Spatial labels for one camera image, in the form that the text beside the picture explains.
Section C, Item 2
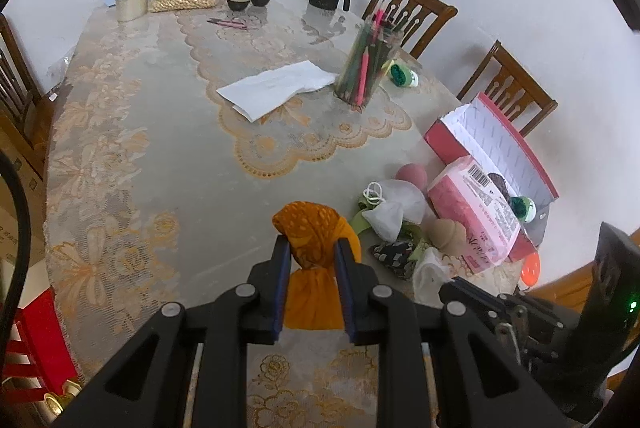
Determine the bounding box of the black patterned triangle pouch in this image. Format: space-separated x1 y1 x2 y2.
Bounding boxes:
369 240 416 281

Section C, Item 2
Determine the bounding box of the lace table runner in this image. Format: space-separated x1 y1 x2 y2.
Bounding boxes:
177 2 412 179

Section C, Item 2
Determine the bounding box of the green white roll in box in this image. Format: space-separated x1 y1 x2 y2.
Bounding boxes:
509 196 537 224

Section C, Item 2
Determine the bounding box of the near wooden chair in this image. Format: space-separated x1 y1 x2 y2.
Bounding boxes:
457 40 559 137

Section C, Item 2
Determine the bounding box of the far wooden chair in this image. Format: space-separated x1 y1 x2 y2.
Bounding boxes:
362 0 458 59

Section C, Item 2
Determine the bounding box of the beige plush mushroom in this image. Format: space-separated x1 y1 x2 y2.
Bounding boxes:
426 219 468 257

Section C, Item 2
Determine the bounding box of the left side wooden chair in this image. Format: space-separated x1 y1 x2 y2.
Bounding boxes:
1 15 54 180

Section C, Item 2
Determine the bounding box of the wooden chair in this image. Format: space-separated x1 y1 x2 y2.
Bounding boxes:
362 0 458 59
1 15 54 180
457 40 559 137

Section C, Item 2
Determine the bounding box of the white mesh pouch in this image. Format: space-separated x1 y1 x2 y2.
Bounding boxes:
411 247 452 309

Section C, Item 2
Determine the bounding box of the pink sponge ball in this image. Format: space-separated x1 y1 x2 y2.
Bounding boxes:
395 163 428 193

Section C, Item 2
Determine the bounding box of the folded white paper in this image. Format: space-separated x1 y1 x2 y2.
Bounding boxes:
217 60 336 122

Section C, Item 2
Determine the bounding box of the orange plastic stool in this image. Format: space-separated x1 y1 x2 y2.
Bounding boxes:
520 252 541 289

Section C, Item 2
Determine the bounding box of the pink tissue pack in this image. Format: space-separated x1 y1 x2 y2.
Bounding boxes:
427 156 521 274

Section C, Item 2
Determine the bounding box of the white drawstring pouch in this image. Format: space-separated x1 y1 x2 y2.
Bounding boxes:
361 180 426 243

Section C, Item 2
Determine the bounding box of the red cardboard box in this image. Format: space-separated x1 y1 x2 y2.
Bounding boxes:
424 94 559 262

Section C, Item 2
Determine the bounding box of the clear jar of pencils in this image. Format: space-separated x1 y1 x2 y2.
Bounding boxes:
334 6 401 110

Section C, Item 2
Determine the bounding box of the dark tea cup left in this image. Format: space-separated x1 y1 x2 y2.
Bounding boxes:
226 0 250 12

